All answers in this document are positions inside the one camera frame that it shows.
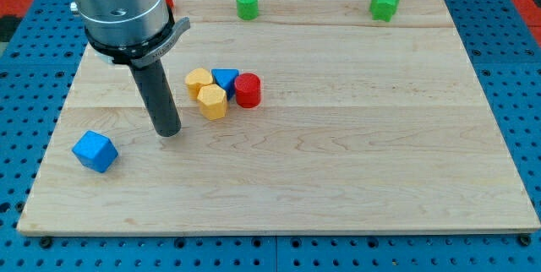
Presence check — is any wooden board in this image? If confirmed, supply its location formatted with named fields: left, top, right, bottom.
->
left=18, top=0, right=540, bottom=237

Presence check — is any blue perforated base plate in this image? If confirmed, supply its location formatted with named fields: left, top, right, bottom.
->
left=1, top=0, right=540, bottom=271

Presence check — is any green star block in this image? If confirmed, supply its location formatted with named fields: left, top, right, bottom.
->
left=369, top=0, right=401, bottom=22

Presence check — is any yellow heart block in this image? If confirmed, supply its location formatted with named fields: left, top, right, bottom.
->
left=184, top=68, right=214, bottom=100

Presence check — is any blue cube block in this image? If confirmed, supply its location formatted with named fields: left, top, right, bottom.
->
left=72, top=131, right=118, bottom=173

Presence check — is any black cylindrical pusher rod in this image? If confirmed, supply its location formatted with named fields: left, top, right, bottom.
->
left=129, top=60, right=181, bottom=137

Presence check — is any red cylinder block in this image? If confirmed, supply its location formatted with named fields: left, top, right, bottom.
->
left=234, top=73, right=261, bottom=108

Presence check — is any blue triangle block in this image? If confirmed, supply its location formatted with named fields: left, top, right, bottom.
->
left=211, top=68, right=239, bottom=100

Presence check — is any green cylinder block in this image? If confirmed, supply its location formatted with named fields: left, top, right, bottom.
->
left=236, top=0, right=259, bottom=20

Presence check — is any yellow hexagon block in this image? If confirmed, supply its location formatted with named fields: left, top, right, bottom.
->
left=197, top=84, right=227, bottom=120

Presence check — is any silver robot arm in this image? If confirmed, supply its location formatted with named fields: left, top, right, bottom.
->
left=71, top=0, right=190, bottom=68

